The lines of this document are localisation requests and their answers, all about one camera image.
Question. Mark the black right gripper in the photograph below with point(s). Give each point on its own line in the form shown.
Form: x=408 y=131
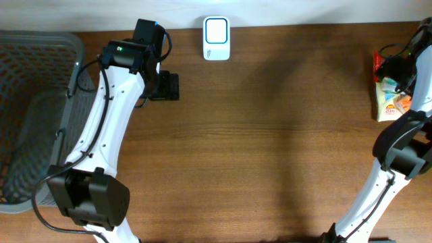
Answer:
x=391 y=67

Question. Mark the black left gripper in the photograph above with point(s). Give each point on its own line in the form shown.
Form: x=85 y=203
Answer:
x=169 y=88

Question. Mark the cream snack bag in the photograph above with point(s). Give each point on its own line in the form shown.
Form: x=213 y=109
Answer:
x=386 y=110

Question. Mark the green tissue pack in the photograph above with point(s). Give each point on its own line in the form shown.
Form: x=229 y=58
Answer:
x=389 y=85

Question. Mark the red snack bag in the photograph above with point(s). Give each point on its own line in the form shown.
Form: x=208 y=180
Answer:
x=377 y=61

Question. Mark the orange tissue pack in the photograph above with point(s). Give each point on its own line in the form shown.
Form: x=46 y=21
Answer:
x=403 y=103

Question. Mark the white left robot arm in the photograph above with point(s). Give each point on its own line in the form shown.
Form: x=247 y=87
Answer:
x=85 y=187

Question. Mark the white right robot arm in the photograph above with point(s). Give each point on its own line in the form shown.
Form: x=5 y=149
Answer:
x=403 y=150

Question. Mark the white barcode scanner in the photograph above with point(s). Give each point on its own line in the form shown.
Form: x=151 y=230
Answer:
x=216 y=38

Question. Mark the grey plastic mesh basket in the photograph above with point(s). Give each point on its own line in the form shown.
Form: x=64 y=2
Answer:
x=45 y=101

